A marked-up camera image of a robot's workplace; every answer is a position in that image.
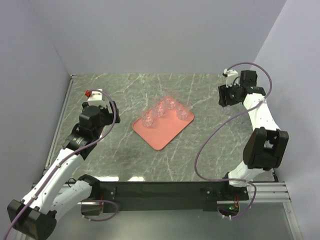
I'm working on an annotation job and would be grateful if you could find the clear faceted glass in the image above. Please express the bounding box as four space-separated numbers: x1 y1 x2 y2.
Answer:
232 115 245 125
175 98 192 120
140 108 155 127
163 89 178 110
153 99 166 117
221 106 231 116

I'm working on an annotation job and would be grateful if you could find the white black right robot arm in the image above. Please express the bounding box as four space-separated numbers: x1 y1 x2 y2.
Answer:
218 69 289 200

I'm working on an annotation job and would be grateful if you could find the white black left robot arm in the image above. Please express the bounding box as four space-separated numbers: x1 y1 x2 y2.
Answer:
7 100 120 240

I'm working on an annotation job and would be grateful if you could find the pink plastic tray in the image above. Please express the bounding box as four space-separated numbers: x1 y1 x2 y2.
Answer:
132 97 195 151

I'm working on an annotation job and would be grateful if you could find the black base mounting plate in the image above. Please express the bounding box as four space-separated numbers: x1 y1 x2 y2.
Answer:
88 181 249 212

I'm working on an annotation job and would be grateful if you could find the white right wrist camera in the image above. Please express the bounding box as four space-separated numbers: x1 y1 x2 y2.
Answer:
222 68 240 88

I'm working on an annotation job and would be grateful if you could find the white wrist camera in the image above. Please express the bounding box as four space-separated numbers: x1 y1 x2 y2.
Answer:
84 89 106 108
222 68 240 88

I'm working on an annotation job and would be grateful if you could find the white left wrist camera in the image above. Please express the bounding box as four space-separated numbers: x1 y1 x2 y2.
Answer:
84 89 106 108

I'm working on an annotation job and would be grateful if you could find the aluminium front frame rail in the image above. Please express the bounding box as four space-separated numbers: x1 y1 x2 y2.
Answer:
243 182 303 240

